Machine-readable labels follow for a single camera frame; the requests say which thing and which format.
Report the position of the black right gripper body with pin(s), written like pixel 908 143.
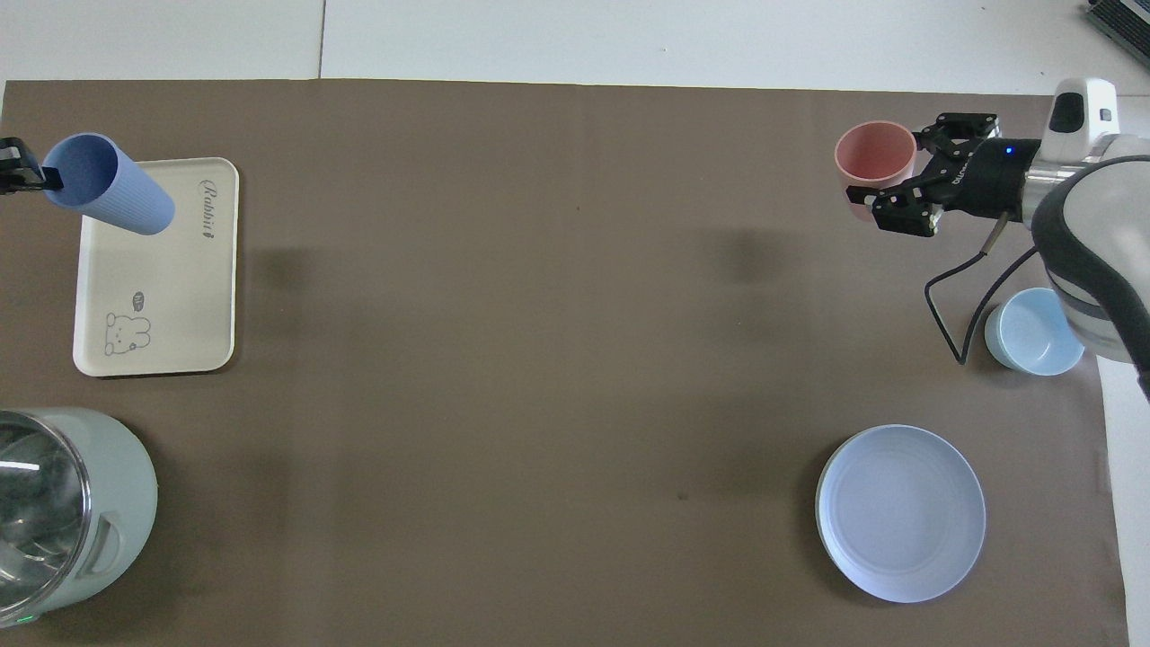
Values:
pixel 988 180

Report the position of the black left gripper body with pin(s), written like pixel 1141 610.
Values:
pixel 9 175

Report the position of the pink cup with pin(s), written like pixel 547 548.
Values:
pixel 876 153

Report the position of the blue ribbed cup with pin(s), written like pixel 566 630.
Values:
pixel 108 189

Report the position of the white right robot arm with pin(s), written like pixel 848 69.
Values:
pixel 1092 234

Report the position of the cream rabbit print tray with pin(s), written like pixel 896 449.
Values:
pixel 171 296

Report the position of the light blue bowl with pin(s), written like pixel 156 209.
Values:
pixel 1033 337

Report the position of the dark grey device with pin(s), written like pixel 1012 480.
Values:
pixel 1123 20

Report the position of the pale blue plate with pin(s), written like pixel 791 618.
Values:
pixel 903 512

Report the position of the mint green cooking pot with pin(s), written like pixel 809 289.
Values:
pixel 121 485

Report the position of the glass pot lid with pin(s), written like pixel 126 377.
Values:
pixel 40 512

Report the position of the brown table mat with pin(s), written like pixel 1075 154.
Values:
pixel 539 359

